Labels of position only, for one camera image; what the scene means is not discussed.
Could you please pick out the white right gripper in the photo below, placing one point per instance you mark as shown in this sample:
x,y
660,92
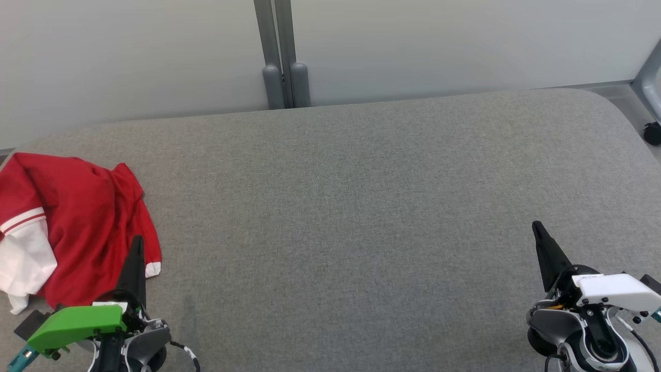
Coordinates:
x,y
614,289

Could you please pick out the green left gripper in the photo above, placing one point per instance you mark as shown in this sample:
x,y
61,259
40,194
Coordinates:
x,y
77,323

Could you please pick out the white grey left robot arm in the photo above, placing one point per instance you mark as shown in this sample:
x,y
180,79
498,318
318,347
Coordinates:
x,y
147,343

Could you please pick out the red garment with white hem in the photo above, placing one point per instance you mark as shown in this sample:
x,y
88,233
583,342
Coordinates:
x,y
137,222

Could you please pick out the black caster wheel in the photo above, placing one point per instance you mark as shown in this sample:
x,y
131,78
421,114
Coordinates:
x,y
652,134

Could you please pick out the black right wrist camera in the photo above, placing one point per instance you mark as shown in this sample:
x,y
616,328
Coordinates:
x,y
654,284

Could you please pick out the teal right camera connector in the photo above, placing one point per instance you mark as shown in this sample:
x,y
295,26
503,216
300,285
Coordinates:
x,y
658,313

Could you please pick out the teal camera connector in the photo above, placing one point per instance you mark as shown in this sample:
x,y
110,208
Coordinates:
x,y
20,357
658,313

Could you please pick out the teal left camera connector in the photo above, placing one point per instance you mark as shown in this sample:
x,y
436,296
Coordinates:
x,y
20,357

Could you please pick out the grey rounded metal frame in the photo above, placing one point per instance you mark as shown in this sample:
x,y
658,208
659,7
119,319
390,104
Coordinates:
x,y
648,82

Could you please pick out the grey partition post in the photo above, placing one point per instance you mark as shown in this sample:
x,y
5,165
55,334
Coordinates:
x,y
297,77
268,51

